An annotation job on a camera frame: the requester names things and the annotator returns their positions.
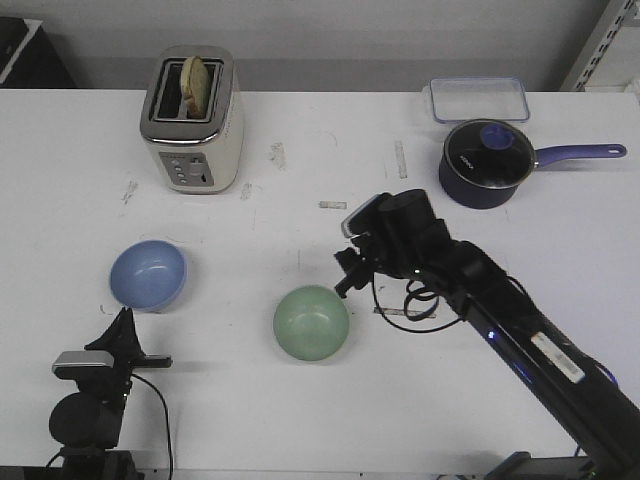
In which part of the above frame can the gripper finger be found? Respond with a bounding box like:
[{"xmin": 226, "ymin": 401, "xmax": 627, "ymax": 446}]
[
  {"xmin": 349, "ymin": 267, "xmax": 373, "ymax": 290},
  {"xmin": 125, "ymin": 308, "xmax": 145, "ymax": 358},
  {"xmin": 334, "ymin": 274, "xmax": 356, "ymax": 299},
  {"xmin": 84, "ymin": 308, "xmax": 128, "ymax": 350}
]

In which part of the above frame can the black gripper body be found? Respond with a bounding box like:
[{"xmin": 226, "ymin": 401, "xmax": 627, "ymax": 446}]
[
  {"xmin": 75, "ymin": 352, "xmax": 173, "ymax": 400},
  {"xmin": 335, "ymin": 189, "xmax": 450, "ymax": 279}
]

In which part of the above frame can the green bowl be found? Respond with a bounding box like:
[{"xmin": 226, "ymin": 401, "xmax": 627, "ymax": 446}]
[{"xmin": 272, "ymin": 285, "xmax": 350, "ymax": 362}]

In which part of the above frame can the blue bowl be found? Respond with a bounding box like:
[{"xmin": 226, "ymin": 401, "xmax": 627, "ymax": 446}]
[{"xmin": 109, "ymin": 240, "xmax": 188, "ymax": 312}]

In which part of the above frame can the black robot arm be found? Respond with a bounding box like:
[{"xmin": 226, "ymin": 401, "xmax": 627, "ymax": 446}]
[
  {"xmin": 49, "ymin": 307, "xmax": 172, "ymax": 479},
  {"xmin": 335, "ymin": 189, "xmax": 639, "ymax": 479}
]

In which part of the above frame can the dark blue saucepan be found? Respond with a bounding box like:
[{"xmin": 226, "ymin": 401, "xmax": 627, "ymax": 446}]
[{"xmin": 438, "ymin": 119, "xmax": 627, "ymax": 209}]

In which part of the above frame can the glass pot lid blue knob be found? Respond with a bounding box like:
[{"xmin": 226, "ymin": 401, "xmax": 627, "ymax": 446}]
[{"xmin": 444, "ymin": 119, "xmax": 535, "ymax": 189}]

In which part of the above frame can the clear plastic food container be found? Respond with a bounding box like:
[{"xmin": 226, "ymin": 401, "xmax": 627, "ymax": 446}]
[{"xmin": 422, "ymin": 76, "xmax": 530, "ymax": 124}]

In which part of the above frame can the cream and steel toaster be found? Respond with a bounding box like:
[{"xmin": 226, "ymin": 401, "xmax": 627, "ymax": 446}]
[{"xmin": 139, "ymin": 45, "xmax": 244, "ymax": 194}]

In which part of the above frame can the bread slice in toaster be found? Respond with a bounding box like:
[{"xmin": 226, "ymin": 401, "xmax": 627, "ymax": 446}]
[{"xmin": 180, "ymin": 56, "xmax": 210, "ymax": 119}]

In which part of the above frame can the black box in corner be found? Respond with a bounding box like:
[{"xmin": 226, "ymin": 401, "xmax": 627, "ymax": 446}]
[{"xmin": 1, "ymin": 16, "xmax": 77, "ymax": 89}]

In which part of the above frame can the white metal shelf upright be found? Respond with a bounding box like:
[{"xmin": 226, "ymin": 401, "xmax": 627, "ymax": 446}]
[{"xmin": 558, "ymin": 0, "xmax": 639, "ymax": 92}]

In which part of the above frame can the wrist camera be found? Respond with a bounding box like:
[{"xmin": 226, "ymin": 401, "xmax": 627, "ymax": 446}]
[
  {"xmin": 341, "ymin": 194, "xmax": 382, "ymax": 239},
  {"xmin": 51, "ymin": 350, "xmax": 115, "ymax": 380}
]

